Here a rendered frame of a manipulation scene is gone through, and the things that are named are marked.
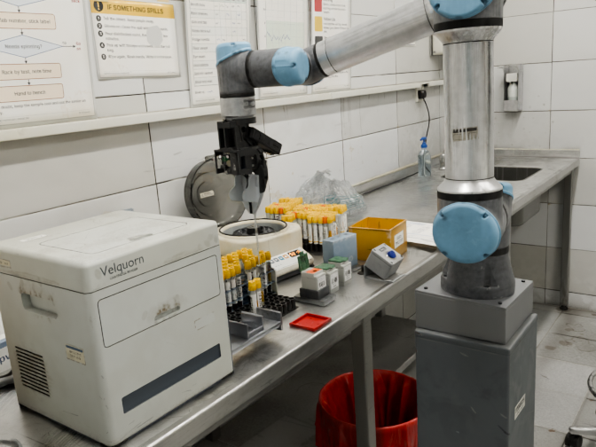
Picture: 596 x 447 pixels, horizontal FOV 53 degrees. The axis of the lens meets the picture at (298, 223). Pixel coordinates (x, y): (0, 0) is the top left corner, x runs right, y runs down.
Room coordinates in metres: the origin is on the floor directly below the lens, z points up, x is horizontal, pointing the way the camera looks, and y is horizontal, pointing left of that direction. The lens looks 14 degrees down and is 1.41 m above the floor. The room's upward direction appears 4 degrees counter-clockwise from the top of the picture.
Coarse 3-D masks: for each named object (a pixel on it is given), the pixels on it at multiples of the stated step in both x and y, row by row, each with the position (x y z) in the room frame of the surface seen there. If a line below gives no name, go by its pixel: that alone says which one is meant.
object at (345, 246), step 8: (344, 232) 1.64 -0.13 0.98; (328, 240) 1.57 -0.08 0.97; (336, 240) 1.56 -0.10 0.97; (344, 240) 1.58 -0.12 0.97; (352, 240) 1.61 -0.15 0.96; (328, 248) 1.56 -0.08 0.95; (336, 248) 1.56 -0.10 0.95; (344, 248) 1.58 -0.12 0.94; (352, 248) 1.61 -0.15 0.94; (328, 256) 1.56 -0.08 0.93; (344, 256) 1.58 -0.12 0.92; (352, 256) 1.61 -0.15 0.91; (352, 264) 1.60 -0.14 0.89
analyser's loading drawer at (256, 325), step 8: (248, 312) 1.16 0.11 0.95; (256, 312) 1.21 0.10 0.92; (264, 312) 1.20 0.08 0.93; (272, 312) 1.19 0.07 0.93; (280, 312) 1.18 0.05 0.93; (248, 320) 1.16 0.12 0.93; (256, 320) 1.14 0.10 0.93; (264, 320) 1.19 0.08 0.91; (272, 320) 1.18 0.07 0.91; (280, 320) 1.17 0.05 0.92; (232, 328) 1.12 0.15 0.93; (240, 328) 1.11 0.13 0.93; (248, 328) 1.15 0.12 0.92; (256, 328) 1.12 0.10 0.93; (264, 328) 1.15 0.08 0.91; (272, 328) 1.15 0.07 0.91; (280, 328) 1.18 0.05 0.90; (232, 336) 1.12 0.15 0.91; (240, 336) 1.11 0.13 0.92; (248, 336) 1.10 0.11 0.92; (256, 336) 1.11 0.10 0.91; (232, 344) 1.08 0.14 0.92; (240, 344) 1.08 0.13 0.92; (248, 344) 1.10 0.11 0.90; (232, 352) 1.05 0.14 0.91
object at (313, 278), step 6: (306, 270) 1.40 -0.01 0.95; (312, 270) 1.39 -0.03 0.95; (318, 270) 1.39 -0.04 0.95; (306, 276) 1.38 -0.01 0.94; (312, 276) 1.36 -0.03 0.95; (318, 276) 1.36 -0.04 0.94; (324, 276) 1.38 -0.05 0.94; (306, 282) 1.38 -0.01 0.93; (312, 282) 1.36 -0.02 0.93; (318, 282) 1.36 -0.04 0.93; (324, 282) 1.38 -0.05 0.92; (306, 288) 1.38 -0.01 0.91; (312, 288) 1.37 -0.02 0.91; (318, 288) 1.36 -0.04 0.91
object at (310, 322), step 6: (300, 318) 1.27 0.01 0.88; (306, 318) 1.27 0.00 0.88; (312, 318) 1.27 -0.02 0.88; (318, 318) 1.27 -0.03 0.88; (324, 318) 1.26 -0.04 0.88; (330, 318) 1.25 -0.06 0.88; (294, 324) 1.23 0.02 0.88; (300, 324) 1.24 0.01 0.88; (306, 324) 1.24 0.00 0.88; (312, 324) 1.24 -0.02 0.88; (318, 324) 1.24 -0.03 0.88; (324, 324) 1.23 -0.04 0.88; (312, 330) 1.20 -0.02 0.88
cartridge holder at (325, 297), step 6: (300, 288) 1.38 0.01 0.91; (324, 288) 1.37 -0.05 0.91; (300, 294) 1.38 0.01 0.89; (306, 294) 1.37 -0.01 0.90; (312, 294) 1.36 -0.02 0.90; (318, 294) 1.35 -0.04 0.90; (324, 294) 1.37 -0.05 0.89; (330, 294) 1.38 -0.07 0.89; (300, 300) 1.38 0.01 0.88; (306, 300) 1.37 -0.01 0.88; (312, 300) 1.36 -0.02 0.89; (318, 300) 1.35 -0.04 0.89; (324, 300) 1.35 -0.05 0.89; (330, 300) 1.36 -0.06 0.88; (324, 306) 1.34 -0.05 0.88
